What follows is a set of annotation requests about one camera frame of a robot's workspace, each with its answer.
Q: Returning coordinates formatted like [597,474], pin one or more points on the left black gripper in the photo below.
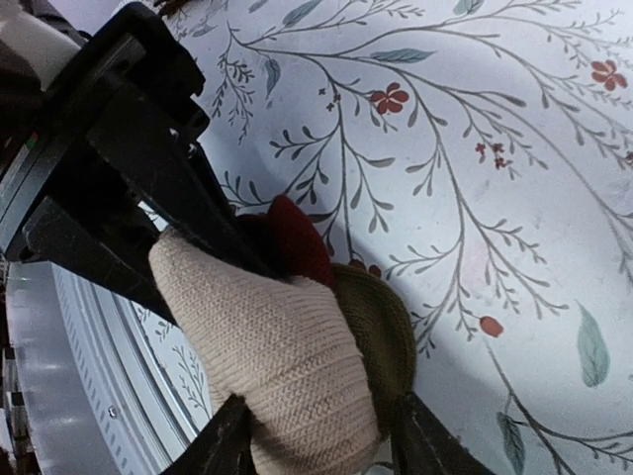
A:
[89,164]

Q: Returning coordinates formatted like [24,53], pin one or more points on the beige striped ribbed sock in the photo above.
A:
[320,357]

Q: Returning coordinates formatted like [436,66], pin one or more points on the floral tablecloth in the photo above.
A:
[477,156]

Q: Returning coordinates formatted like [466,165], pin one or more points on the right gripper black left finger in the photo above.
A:
[222,447]

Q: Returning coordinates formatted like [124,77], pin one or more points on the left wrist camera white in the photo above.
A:
[40,35]

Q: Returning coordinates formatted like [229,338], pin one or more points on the aluminium front rail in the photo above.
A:
[98,384]

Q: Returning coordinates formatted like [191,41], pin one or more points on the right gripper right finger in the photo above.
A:
[422,445]

